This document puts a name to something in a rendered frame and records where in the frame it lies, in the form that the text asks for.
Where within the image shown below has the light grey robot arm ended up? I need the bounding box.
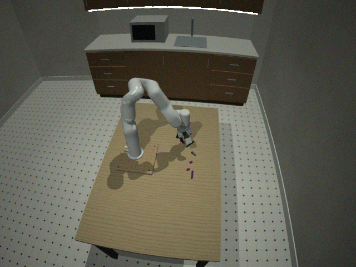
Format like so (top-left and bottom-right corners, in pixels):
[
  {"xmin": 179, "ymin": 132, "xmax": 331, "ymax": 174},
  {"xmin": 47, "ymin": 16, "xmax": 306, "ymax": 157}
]
[{"xmin": 121, "ymin": 78, "xmax": 191, "ymax": 160}]

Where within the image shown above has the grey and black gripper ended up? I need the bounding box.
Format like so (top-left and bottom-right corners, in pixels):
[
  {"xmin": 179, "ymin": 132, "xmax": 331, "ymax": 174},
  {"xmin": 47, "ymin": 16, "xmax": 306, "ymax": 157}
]
[{"xmin": 176, "ymin": 126, "xmax": 192, "ymax": 143}]

